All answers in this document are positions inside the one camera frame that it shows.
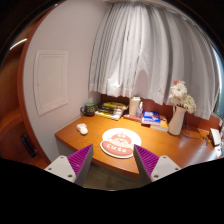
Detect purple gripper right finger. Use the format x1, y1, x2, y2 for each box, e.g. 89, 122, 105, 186
133, 145, 180, 183

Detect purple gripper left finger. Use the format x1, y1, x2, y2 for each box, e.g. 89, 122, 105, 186
45, 145, 94, 186

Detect round cartoon mouse pad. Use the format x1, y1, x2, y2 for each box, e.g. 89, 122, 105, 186
100, 128, 142, 159

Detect white computer mouse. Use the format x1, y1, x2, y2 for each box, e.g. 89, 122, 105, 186
76, 123, 88, 135

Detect blue book stack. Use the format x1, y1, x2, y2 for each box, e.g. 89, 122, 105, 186
141, 111, 168, 132

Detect white flower vase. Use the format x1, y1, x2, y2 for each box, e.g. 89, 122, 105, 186
168, 106, 186, 136

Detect red flat book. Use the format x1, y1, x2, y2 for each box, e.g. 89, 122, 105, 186
123, 114, 141, 122

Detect small clear bottle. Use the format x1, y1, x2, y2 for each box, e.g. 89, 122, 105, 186
136, 102, 143, 118

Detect dark green mug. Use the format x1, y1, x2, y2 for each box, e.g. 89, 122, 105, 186
80, 103, 96, 117

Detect white plastic container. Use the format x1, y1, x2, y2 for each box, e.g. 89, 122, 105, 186
129, 97, 141, 116

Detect stack of books left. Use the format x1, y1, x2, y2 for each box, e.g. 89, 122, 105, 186
95, 102, 128, 120

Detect white device on right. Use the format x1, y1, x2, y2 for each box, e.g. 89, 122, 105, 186
210, 128, 221, 146

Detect white and pink flowers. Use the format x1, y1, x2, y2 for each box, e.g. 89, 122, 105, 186
169, 80, 196, 114

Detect white curtain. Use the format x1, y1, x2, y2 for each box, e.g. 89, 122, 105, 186
89, 2, 219, 119

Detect black cable on desk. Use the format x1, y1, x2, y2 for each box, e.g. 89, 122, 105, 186
181, 123, 213, 146

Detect white wall panel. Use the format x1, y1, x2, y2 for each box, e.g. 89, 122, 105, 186
33, 50, 68, 116

